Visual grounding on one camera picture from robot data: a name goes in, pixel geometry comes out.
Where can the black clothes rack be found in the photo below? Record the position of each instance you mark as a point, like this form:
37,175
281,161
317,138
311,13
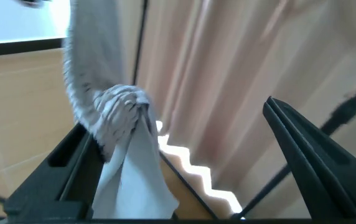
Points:
341,115

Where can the pale grey shorts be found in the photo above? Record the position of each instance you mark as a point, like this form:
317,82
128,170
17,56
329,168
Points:
109,109

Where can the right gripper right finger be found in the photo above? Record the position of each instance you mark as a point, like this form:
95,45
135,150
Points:
330,180

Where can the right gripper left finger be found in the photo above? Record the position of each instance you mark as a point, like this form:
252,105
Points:
41,186

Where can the beige curtain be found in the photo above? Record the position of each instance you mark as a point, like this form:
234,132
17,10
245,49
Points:
227,77

